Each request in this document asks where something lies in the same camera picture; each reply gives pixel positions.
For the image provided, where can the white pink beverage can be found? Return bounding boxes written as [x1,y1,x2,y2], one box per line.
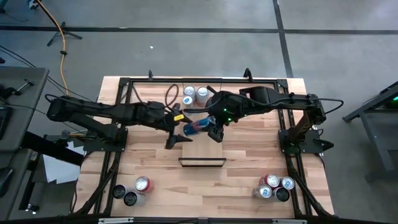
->
[195,86,210,108]
[182,85,197,98]

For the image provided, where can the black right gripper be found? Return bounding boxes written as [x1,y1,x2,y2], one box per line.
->
[206,85,249,143]

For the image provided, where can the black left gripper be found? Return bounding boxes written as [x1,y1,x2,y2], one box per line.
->
[138,101,193,149]

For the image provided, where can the silver bracket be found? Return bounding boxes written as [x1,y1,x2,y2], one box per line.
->
[98,217,134,224]
[272,218,308,224]

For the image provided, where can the white beverage can black lid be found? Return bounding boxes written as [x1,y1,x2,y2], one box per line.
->
[272,186,290,202]
[112,184,129,200]
[123,190,147,207]

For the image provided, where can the black aluminium table frame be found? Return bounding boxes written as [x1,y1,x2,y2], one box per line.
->
[70,67,336,218]

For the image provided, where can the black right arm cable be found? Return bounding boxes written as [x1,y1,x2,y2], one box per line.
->
[317,98,345,115]

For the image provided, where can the red beverage can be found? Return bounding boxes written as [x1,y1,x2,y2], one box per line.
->
[258,173,280,189]
[134,175,155,194]

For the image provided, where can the black side table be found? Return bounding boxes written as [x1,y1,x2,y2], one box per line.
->
[341,81,398,183]

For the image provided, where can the black keyboard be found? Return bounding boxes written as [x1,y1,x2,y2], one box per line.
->
[0,106,13,141]

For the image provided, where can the white paper sheet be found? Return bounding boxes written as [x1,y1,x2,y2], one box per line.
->
[42,141,86,185]

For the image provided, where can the yellow cable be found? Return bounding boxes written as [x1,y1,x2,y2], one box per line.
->
[36,0,70,88]

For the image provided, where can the grey desk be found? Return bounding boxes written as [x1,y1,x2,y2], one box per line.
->
[0,67,50,152]

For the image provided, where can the dark desk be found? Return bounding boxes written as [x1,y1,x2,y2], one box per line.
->
[0,148,34,220]

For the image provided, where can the black desk clamp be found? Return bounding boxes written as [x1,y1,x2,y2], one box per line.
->
[0,78,35,99]

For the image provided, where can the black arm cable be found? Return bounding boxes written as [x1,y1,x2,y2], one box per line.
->
[317,98,345,115]
[164,83,180,109]

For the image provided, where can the black metal wood shelf rack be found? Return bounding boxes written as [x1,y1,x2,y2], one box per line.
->
[178,77,227,168]

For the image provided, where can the black tripod stand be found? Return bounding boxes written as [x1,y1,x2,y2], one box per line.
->
[46,21,83,47]

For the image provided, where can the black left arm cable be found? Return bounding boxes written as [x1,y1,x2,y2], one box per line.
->
[164,83,180,109]

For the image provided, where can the black beam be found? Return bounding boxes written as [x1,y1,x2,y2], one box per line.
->
[21,131,85,166]

